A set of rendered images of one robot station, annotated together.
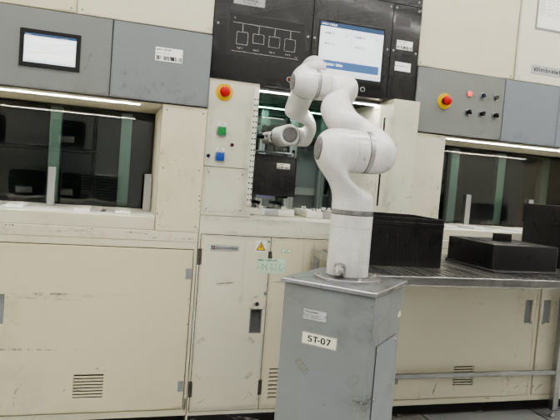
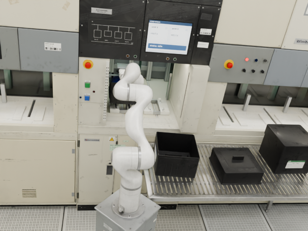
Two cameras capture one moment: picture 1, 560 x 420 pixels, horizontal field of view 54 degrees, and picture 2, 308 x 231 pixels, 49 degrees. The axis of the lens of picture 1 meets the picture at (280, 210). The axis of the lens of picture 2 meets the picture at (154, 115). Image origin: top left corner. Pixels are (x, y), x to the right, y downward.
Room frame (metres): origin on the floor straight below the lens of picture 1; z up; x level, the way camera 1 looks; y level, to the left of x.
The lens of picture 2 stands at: (0.15, -0.39, 2.25)
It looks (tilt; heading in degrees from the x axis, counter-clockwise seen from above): 30 degrees down; 5
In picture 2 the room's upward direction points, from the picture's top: 8 degrees clockwise
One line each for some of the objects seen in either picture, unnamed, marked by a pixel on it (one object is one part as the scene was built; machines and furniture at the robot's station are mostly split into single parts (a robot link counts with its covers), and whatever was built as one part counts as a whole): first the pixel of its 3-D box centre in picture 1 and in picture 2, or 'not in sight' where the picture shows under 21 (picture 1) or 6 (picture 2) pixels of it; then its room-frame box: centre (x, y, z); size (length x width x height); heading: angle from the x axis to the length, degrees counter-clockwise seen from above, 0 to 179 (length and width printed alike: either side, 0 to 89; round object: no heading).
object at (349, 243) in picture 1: (349, 247); (129, 195); (1.58, -0.21, 0.85); 0.19 x 0.19 x 0.18
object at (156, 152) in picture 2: (392, 237); (175, 154); (2.06, -0.42, 0.85); 0.28 x 0.28 x 0.17; 11
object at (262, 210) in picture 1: (265, 208); (122, 104); (2.53, 0.07, 0.89); 0.22 x 0.21 x 0.04; 16
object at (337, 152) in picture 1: (344, 172); (127, 166); (1.57, -0.17, 1.07); 0.19 x 0.12 x 0.24; 106
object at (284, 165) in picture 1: (267, 168); (123, 84); (2.52, 0.07, 1.07); 0.24 x 0.20 x 0.32; 107
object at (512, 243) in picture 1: (501, 250); (236, 163); (2.12, -0.86, 0.83); 0.29 x 0.29 x 0.13; 18
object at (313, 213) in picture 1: (321, 212); (155, 106); (2.61, -0.19, 0.89); 0.22 x 0.21 x 0.04; 16
